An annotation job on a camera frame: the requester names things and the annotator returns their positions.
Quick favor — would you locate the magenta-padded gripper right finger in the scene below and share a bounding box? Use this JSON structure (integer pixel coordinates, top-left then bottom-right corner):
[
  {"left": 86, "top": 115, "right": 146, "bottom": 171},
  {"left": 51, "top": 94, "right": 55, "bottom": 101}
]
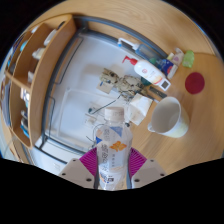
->
[{"left": 126, "top": 147, "right": 167, "bottom": 190}]

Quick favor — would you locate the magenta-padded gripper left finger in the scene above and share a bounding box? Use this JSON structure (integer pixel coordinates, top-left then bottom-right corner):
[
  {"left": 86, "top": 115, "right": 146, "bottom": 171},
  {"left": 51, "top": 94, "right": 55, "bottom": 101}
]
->
[{"left": 58, "top": 147, "right": 101, "bottom": 190}]

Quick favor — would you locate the clear plastic water bottle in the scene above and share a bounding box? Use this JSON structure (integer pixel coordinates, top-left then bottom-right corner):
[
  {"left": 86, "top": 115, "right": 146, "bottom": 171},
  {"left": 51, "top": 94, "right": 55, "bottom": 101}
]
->
[{"left": 94, "top": 106, "right": 134, "bottom": 192}]

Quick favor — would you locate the white cup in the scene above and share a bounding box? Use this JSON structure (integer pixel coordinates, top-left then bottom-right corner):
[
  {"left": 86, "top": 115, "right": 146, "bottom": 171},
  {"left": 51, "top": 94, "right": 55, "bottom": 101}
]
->
[{"left": 147, "top": 96, "right": 191, "bottom": 139}]

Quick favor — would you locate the small white clock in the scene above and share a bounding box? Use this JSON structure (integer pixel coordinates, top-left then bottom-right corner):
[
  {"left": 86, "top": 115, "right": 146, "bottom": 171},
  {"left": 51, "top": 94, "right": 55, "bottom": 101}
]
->
[{"left": 159, "top": 78, "right": 172, "bottom": 92}]

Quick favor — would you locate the brown tree figurine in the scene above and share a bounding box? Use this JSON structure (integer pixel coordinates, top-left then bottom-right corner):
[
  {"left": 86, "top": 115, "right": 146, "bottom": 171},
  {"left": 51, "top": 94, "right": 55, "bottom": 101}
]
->
[{"left": 99, "top": 67, "right": 146, "bottom": 100}]

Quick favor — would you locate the wooden shelf unit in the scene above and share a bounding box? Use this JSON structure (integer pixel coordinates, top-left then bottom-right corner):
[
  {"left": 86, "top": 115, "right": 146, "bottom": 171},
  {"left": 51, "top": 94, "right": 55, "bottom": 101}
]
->
[{"left": 0, "top": 13, "right": 78, "bottom": 150}]

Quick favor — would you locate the white red-pump lotion bottle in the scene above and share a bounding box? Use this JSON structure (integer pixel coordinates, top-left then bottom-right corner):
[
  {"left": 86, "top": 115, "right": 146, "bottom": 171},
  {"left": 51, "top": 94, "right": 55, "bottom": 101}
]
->
[{"left": 121, "top": 55, "right": 167, "bottom": 87}]

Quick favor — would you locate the flat round red coaster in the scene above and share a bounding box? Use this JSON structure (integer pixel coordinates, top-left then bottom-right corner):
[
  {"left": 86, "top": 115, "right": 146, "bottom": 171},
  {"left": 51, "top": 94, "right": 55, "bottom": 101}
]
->
[{"left": 184, "top": 71, "right": 206, "bottom": 95}]

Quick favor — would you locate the blue packet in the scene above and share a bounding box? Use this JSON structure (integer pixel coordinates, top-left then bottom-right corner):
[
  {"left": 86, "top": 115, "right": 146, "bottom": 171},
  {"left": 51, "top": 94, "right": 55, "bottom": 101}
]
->
[{"left": 154, "top": 58, "right": 175, "bottom": 77}]

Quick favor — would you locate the green packet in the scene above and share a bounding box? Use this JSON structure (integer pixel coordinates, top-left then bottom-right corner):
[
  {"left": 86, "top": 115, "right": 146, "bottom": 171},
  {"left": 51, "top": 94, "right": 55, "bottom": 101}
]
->
[{"left": 181, "top": 49, "right": 196, "bottom": 69}]

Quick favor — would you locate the grey metal frame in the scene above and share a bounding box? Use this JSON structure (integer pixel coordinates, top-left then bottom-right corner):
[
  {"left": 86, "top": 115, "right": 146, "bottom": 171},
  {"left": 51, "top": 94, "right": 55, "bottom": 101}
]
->
[{"left": 31, "top": 16, "right": 168, "bottom": 165}]

